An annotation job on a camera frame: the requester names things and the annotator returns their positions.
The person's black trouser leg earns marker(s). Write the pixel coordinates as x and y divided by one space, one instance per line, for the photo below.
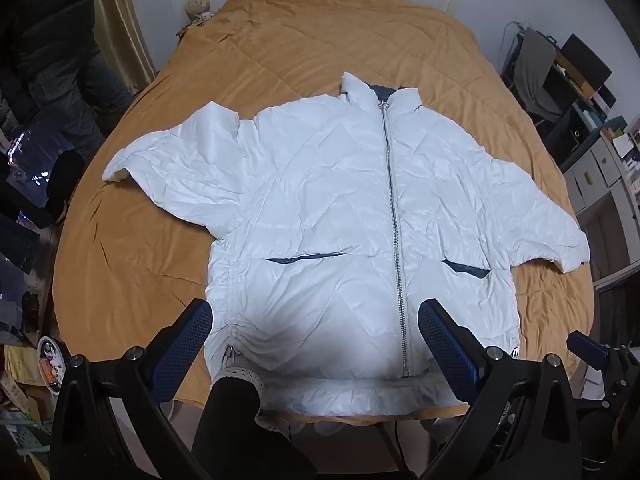
235 425

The gold curtain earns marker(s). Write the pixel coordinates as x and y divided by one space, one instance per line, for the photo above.
122 25

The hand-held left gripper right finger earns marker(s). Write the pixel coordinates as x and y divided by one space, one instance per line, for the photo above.
445 350

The window with night view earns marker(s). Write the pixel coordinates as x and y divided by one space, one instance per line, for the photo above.
25 170

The grey drawer cabinet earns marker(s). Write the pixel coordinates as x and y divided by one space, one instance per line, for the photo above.
602 180

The orange quilted blanket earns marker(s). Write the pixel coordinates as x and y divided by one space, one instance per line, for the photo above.
280 50

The round printed tin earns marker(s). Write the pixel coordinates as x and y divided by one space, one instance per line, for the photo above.
51 362

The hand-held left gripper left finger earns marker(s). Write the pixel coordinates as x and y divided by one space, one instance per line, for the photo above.
187 345

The round woven ball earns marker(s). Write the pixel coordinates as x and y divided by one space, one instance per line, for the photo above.
197 7

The person in dark jacket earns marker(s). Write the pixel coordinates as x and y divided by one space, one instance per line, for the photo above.
55 50

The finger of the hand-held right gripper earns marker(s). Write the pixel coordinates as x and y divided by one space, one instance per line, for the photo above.
587 346

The white zip-up puffer jacket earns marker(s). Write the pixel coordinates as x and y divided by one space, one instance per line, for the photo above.
325 200

